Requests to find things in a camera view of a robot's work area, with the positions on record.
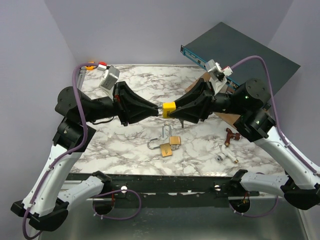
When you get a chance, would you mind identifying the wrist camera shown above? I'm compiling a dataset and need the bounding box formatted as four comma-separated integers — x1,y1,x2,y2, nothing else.
99,65,120,92
204,59,233,82

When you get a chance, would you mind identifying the blue network switch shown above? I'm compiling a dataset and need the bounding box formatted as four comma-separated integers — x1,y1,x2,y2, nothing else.
180,22,301,95

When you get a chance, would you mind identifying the orange tape measure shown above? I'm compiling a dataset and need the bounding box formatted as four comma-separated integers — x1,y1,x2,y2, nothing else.
85,61,96,71

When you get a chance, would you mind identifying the yellow padlock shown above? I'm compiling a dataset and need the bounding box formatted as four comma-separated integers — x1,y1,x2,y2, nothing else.
162,101,177,119

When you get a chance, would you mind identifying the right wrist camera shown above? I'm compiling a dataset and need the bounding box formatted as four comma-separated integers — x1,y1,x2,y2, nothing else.
204,59,233,82

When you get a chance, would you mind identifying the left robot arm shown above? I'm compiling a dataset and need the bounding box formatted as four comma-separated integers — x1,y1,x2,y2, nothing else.
11,81,159,232

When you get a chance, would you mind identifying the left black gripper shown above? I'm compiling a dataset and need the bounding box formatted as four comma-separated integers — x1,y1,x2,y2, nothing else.
81,80,160,126

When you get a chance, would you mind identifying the small silver ring part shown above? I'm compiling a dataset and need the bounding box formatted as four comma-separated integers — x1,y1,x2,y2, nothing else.
216,155,224,162

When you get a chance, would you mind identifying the black mounting rail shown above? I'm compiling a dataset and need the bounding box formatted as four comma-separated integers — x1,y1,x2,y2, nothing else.
82,174,261,209

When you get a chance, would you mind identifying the open brass padlock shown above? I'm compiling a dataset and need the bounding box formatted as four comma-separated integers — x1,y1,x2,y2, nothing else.
146,138,173,157

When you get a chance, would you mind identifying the long shackle brass padlock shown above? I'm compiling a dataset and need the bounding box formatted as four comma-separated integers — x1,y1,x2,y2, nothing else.
161,123,182,146

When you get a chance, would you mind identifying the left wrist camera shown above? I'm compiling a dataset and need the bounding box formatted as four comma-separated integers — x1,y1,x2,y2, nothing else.
99,65,120,92

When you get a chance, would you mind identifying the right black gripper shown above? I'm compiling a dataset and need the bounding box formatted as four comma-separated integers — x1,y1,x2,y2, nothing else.
168,78,246,123

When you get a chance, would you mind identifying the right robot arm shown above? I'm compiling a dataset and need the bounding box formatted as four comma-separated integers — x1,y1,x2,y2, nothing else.
169,78,320,210

